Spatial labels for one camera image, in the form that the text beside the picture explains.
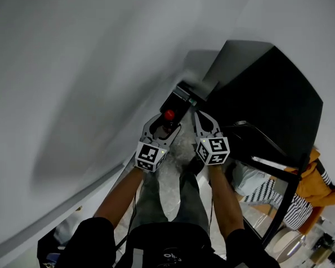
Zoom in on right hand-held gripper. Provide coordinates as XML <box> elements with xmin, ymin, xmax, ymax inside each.
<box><xmin>194</xmin><ymin>110</ymin><xmax>231</xmax><ymax>166</ymax></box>

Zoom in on striped throw pillow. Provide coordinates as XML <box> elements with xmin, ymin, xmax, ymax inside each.
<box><xmin>319</xmin><ymin>167</ymin><xmax>332</xmax><ymax>188</ymax></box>

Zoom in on black cabinet fridge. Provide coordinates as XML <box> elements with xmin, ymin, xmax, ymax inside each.
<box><xmin>202</xmin><ymin>40</ymin><xmax>324</xmax><ymax>167</ymax></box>

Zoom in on white cloth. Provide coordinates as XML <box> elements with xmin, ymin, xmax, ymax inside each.
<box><xmin>231</xmin><ymin>160</ymin><xmax>270</xmax><ymax>197</ymax></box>

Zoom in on person's black right shoe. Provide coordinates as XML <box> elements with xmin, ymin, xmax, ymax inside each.
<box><xmin>185</xmin><ymin>156</ymin><xmax>205</xmax><ymax>176</ymax></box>

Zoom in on black waste bin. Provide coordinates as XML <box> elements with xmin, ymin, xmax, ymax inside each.
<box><xmin>159</xmin><ymin>79</ymin><xmax>210</xmax><ymax>125</ymax></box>

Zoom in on person's left forearm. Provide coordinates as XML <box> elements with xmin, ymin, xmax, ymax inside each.
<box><xmin>94</xmin><ymin>167</ymin><xmax>145</xmax><ymax>228</ymax></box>

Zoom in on orange sofa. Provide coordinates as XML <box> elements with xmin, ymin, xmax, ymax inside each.
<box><xmin>284</xmin><ymin>146</ymin><xmax>335</xmax><ymax>236</ymax></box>

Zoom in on black white striped blanket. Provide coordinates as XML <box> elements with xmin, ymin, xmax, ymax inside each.
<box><xmin>244</xmin><ymin>179</ymin><xmax>313</xmax><ymax>230</ymax></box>

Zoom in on person's right forearm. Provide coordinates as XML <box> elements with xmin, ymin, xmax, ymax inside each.
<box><xmin>208</xmin><ymin>165</ymin><xmax>245</xmax><ymax>240</ymax></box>

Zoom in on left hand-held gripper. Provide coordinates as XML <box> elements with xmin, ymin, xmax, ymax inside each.
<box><xmin>133</xmin><ymin>112</ymin><xmax>182</xmax><ymax>174</ymax></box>

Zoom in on black glass fridge door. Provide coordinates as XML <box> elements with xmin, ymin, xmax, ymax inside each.
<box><xmin>222</xmin><ymin>120</ymin><xmax>310</xmax><ymax>248</ymax></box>

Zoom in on dark bottle red cap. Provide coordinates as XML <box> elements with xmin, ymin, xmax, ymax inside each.
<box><xmin>159</xmin><ymin>109</ymin><xmax>176</xmax><ymax>139</ymax></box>

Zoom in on person's black shirt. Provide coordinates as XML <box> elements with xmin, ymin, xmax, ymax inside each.
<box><xmin>54</xmin><ymin>217</ymin><xmax>280</xmax><ymax>268</ymax></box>

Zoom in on person's grey trousers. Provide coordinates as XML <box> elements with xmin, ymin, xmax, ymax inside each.
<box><xmin>130</xmin><ymin>165</ymin><xmax>210</xmax><ymax>236</ymax></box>

